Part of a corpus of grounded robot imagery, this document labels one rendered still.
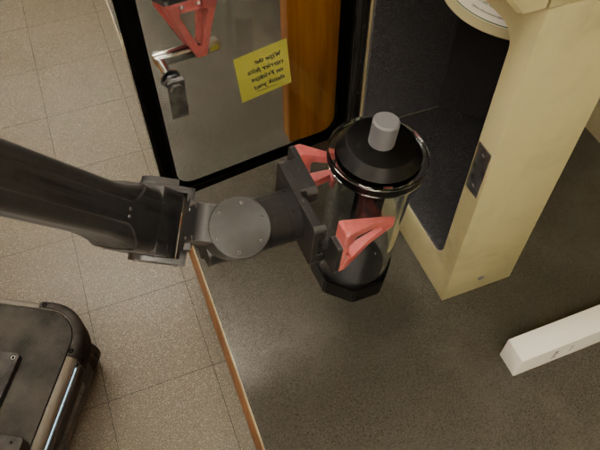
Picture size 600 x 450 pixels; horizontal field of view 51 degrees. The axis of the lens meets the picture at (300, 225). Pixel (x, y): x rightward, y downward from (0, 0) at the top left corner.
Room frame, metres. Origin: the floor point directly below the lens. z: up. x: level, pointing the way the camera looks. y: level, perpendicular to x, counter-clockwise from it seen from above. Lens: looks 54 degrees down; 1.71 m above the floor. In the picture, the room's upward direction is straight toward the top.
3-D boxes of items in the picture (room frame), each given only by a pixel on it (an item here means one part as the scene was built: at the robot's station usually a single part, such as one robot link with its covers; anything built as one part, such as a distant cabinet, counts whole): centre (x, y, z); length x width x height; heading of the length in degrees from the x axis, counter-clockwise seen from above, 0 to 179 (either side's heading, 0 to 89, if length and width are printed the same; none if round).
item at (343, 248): (0.41, -0.05, 1.17); 0.09 x 0.07 x 0.07; 113
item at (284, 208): (0.41, 0.02, 1.17); 0.10 x 0.07 x 0.07; 23
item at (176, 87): (0.59, 0.15, 1.18); 0.02 x 0.02 x 0.06; 28
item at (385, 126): (0.45, -0.08, 1.24); 0.09 x 0.09 x 0.07
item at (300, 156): (0.47, -0.03, 1.17); 0.09 x 0.07 x 0.07; 113
